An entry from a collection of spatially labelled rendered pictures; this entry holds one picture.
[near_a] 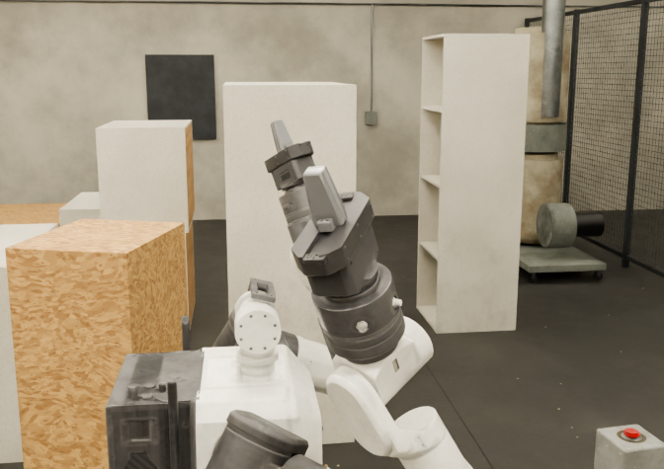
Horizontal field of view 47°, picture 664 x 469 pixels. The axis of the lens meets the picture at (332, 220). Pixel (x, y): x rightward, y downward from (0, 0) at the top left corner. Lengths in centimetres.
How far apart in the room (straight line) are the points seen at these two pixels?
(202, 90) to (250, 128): 587
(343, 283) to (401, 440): 20
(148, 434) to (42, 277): 156
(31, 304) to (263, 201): 126
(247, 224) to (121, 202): 193
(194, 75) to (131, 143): 415
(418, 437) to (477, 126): 441
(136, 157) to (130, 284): 280
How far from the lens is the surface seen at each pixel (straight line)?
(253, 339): 110
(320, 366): 141
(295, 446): 97
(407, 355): 86
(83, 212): 641
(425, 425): 89
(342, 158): 349
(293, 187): 141
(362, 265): 77
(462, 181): 521
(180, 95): 932
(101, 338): 259
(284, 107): 345
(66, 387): 272
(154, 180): 525
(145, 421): 111
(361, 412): 84
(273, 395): 109
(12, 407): 391
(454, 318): 543
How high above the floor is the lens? 181
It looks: 11 degrees down
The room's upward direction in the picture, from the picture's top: straight up
